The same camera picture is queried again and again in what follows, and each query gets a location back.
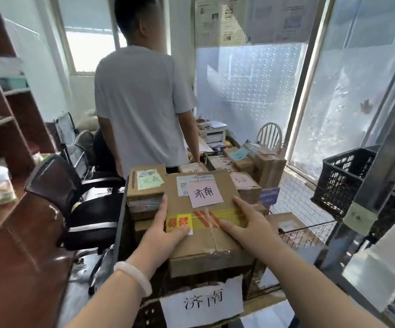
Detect person's right forearm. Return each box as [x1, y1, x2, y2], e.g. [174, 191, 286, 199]
[265, 249, 386, 328]

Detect black plastic crate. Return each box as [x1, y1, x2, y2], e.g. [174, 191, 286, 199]
[312, 146, 395, 243]
[114, 177, 254, 328]

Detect green paper label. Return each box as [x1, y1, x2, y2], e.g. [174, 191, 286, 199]
[342, 200, 378, 237]

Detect white printer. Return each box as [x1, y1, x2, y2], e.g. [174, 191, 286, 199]
[197, 118, 228, 147]

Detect yellow-taped brown cardboard box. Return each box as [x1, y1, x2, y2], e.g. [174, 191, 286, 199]
[165, 170, 255, 279]

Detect wooden office desk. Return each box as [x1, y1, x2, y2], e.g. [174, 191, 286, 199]
[187, 135, 214, 162]

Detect white blue box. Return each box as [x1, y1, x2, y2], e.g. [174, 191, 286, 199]
[259, 187, 281, 209]

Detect person's left hand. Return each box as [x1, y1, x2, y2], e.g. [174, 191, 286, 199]
[126, 194, 191, 281]

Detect window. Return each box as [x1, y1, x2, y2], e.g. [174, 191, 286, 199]
[55, 0, 128, 75]

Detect black wire basket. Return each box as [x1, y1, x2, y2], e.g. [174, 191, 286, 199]
[203, 150, 339, 301]

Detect white wooden chair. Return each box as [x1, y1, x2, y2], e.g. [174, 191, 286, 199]
[256, 122, 284, 151]

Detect person's right hand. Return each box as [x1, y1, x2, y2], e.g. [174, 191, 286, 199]
[219, 196, 287, 267]

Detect black office chair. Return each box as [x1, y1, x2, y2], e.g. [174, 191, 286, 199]
[25, 155, 127, 295]

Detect metal shelving rack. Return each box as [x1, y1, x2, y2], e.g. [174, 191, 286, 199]
[320, 27, 395, 328]

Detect grey mesh chair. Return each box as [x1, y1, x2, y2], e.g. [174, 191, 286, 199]
[54, 112, 96, 175]

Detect tall cardboard box pink label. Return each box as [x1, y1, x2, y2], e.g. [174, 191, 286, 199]
[207, 155, 239, 174]

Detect frosted glass partition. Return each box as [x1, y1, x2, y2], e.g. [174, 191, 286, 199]
[196, 0, 395, 181]

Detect brown wooden shelf unit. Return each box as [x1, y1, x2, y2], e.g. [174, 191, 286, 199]
[0, 0, 58, 243]

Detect pasted newspaper sheets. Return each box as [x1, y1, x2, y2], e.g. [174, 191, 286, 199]
[194, 0, 321, 47]

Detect white-taped brown cardboard box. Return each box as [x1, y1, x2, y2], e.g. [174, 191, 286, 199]
[127, 164, 167, 202]

